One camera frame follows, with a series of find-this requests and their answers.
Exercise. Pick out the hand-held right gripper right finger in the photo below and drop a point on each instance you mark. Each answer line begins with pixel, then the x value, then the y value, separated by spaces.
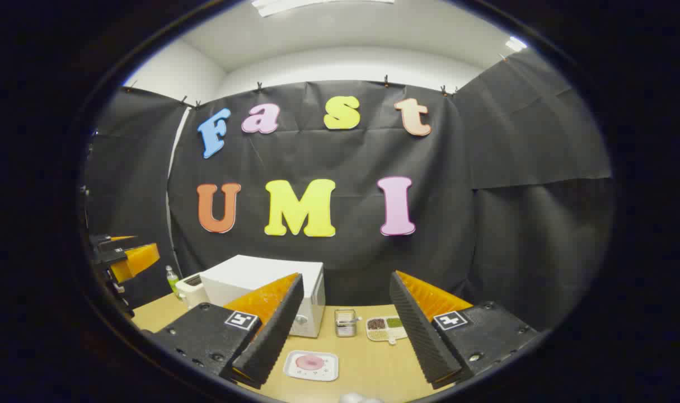
pixel 418 330

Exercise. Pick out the white divided dish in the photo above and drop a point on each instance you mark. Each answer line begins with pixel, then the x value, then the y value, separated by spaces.
pixel 397 336

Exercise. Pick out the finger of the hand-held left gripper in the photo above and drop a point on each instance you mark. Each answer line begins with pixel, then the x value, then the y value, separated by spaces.
pixel 102 240
pixel 138 260

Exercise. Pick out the pile of green beans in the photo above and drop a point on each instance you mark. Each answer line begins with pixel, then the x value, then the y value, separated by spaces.
pixel 394 322

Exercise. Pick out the white microwave oven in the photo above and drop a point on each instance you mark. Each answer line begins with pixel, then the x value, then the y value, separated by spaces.
pixel 250 274

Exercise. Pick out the small ceiling light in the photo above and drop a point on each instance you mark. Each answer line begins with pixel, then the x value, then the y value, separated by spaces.
pixel 516 43

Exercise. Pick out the pile of yellow soybeans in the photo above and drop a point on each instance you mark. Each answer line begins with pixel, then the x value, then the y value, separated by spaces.
pixel 379 334

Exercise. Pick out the white toaster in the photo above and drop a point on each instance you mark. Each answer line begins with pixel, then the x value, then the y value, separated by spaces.
pixel 191 290

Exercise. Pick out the pink ham slice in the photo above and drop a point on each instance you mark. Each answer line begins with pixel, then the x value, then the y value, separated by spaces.
pixel 310 362

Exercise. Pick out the pile of red beans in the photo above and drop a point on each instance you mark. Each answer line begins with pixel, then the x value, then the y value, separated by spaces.
pixel 376 324

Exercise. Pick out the long ceiling light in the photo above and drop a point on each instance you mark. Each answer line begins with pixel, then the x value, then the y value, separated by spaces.
pixel 317 4

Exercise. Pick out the white square plate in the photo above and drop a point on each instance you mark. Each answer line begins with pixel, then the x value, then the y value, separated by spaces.
pixel 328 372

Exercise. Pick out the green drink bottle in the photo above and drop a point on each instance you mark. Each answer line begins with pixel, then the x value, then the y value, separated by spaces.
pixel 172 281

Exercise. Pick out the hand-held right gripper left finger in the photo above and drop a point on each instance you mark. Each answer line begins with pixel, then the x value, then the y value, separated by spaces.
pixel 272 330

